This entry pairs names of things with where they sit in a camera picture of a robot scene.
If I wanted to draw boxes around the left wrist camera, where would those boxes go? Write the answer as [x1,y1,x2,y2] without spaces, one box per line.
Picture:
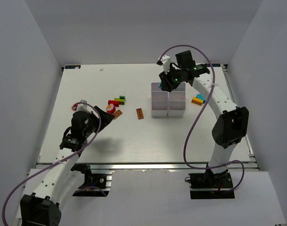
[73,99,89,113]

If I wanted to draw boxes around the white right divided container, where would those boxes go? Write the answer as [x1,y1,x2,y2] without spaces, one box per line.
[167,82,186,117]

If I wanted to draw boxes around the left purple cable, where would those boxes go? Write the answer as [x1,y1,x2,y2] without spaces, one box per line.
[1,102,103,226]

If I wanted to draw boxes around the lime green lego brick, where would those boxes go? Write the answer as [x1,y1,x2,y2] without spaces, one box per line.
[114,98,125,105]

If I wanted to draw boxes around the blue table label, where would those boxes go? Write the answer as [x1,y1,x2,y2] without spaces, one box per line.
[65,65,81,69]

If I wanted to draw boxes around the teal rounded lego brick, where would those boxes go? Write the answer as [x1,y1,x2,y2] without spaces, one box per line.
[196,94,205,103]

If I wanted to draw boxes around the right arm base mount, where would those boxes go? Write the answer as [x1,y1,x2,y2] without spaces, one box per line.
[184,173,235,200]

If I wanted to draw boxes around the dark green lego brick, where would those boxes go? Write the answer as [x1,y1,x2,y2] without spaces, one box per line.
[119,96,126,105]

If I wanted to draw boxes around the red long lego brick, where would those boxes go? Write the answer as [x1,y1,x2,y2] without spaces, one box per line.
[108,100,120,107]

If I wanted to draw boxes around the purple cable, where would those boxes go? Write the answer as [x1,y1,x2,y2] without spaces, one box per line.
[1,102,103,226]
[157,44,245,191]

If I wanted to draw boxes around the aluminium table rail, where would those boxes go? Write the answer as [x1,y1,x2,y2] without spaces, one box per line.
[35,162,259,170]

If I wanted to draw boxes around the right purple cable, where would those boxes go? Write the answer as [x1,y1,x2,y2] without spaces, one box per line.
[157,44,245,191]

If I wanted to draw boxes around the brown 2x4 lego plate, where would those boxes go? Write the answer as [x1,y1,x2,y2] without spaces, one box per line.
[113,110,123,120]

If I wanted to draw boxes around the red flower lego piece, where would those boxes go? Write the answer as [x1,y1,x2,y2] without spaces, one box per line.
[106,103,116,114]

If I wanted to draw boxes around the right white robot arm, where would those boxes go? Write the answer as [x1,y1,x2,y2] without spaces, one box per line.
[157,50,249,180]

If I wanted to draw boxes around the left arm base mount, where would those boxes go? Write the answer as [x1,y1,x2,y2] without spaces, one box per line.
[71,164,111,197]

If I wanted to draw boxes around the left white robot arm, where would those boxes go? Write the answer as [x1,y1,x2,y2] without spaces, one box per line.
[20,102,115,226]

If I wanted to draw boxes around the brown lego plate upside down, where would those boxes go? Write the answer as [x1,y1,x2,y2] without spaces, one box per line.
[136,108,144,120]

